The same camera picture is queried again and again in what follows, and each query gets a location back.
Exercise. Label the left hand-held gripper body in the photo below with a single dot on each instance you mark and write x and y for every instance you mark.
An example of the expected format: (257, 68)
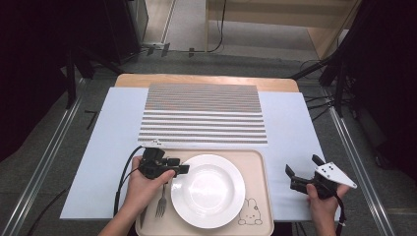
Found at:
(152, 164)

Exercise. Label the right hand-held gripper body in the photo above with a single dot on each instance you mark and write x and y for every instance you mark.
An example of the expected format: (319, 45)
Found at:
(334, 175)

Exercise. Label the white deep plate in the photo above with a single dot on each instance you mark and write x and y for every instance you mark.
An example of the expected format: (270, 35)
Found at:
(208, 191)

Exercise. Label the beige tray with rabbit print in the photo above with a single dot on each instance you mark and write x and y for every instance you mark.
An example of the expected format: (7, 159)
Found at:
(255, 164)

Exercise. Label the steel fork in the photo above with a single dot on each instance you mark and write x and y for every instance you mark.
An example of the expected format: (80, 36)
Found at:
(161, 206)

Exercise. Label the person's left hand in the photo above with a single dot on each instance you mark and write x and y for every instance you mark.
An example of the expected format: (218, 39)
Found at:
(144, 193)

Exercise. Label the person's right hand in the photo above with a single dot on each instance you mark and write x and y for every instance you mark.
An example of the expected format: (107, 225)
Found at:
(323, 206)

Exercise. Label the white table sheet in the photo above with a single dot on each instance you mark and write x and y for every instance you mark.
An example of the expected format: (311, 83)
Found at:
(108, 147)

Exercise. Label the striped woven placemat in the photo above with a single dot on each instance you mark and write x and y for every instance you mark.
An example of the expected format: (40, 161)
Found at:
(203, 114)

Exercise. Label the black metal stand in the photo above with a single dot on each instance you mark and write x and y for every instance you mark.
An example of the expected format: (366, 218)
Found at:
(70, 82)
(341, 85)

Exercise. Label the dark curtain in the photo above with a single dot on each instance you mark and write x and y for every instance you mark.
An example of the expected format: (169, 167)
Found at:
(29, 65)
(387, 65)

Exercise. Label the black cabinet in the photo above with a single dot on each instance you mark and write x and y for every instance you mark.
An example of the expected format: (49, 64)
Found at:
(126, 29)

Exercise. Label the wooden shelf unit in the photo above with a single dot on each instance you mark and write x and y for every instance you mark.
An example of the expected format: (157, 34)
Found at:
(282, 13)

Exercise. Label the aluminium floor rail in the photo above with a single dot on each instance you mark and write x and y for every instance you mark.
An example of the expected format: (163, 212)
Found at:
(359, 170)
(42, 164)

